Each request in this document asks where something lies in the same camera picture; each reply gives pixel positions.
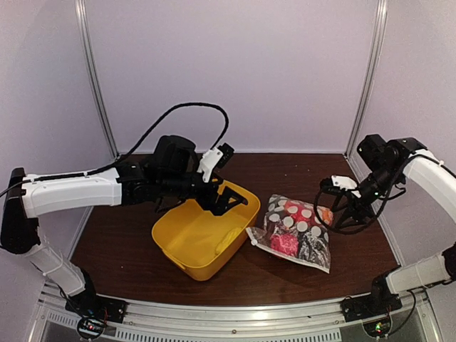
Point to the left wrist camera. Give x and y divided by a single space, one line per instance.
216 157

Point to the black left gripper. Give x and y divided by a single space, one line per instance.
219 206

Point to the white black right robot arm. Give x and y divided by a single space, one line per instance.
412 194

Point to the clear polka dot zip bag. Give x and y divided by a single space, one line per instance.
313 243

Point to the right aluminium corner post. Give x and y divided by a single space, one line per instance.
379 26

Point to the orange toy fruit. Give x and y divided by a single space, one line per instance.
326 215

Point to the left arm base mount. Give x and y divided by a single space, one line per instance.
96 310

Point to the aluminium corner post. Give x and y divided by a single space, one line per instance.
379 26
82 19

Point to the front aluminium rail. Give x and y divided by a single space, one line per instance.
312 321

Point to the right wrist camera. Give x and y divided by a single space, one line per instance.
340 185

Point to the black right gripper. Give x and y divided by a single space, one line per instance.
356 208

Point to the yellow plastic basket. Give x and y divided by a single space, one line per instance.
188 235

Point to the pink red toy fruit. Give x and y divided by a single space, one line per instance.
286 244

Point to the left aluminium corner post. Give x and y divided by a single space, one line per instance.
82 19

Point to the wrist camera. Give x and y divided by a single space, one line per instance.
216 157
340 185

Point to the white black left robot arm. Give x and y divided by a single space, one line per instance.
34 205

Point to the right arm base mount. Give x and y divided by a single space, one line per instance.
363 307

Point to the yellow toy corn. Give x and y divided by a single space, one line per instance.
229 237

